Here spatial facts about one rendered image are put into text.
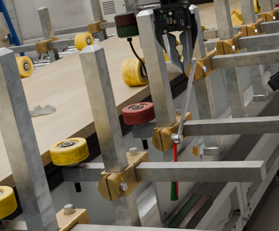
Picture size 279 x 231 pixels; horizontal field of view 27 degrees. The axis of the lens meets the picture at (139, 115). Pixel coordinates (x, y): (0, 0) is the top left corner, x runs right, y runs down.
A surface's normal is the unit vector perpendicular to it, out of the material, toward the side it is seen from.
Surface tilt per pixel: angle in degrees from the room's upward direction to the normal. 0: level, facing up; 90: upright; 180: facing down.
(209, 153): 90
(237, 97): 90
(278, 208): 0
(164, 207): 90
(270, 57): 90
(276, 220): 0
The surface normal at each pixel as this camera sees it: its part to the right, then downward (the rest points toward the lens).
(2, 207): 0.65, 0.07
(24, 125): 0.88, -0.05
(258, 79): -0.44, 0.32
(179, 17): -0.09, 0.28
